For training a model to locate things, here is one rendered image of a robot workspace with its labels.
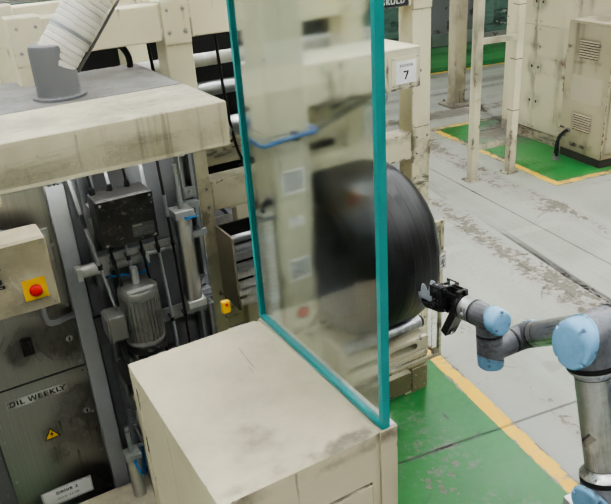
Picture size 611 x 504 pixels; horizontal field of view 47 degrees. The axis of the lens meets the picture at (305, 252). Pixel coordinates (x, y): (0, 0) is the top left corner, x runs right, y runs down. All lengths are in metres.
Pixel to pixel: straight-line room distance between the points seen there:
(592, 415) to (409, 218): 0.80
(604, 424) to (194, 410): 0.95
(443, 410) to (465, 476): 0.45
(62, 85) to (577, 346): 1.48
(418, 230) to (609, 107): 4.68
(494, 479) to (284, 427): 1.86
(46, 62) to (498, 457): 2.44
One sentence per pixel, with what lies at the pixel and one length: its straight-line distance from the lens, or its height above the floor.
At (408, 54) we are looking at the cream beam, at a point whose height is 1.76.
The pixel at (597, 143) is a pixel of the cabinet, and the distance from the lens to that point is 6.84.
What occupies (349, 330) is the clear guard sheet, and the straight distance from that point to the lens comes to 1.45.
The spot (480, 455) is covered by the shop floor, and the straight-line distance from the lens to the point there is 3.35.
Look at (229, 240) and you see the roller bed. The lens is 2.53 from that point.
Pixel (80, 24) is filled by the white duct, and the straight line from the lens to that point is 2.07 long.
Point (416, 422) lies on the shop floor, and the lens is 3.49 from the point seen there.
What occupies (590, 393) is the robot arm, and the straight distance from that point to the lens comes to 1.78.
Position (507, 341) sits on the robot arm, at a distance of 2.07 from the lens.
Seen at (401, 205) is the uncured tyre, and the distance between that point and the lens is 2.20.
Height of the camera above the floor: 2.21
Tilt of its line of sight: 26 degrees down
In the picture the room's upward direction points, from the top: 4 degrees counter-clockwise
